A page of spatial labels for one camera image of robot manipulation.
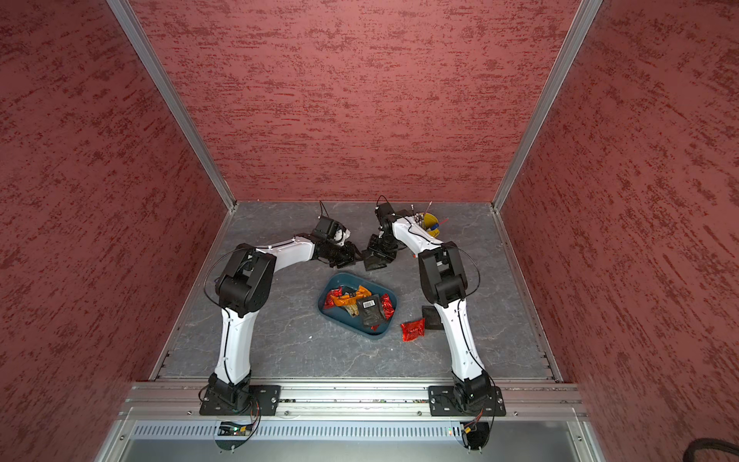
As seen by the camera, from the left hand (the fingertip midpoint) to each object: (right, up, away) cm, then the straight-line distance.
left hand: (360, 263), depth 100 cm
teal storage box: (0, -17, -16) cm, 23 cm away
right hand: (+4, +1, +1) cm, 4 cm away
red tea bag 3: (+17, -18, -17) cm, 30 cm away
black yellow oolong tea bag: (-2, -13, -12) cm, 18 cm away
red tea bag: (-9, -10, -12) cm, 18 cm away
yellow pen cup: (+25, +14, +1) cm, 29 cm away
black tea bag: (+4, -1, +1) cm, 4 cm away
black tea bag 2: (+24, -16, -10) cm, 31 cm away
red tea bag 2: (+10, -13, -12) cm, 20 cm away
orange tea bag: (-4, -10, -14) cm, 17 cm away
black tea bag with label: (+4, -13, -14) cm, 20 cm away
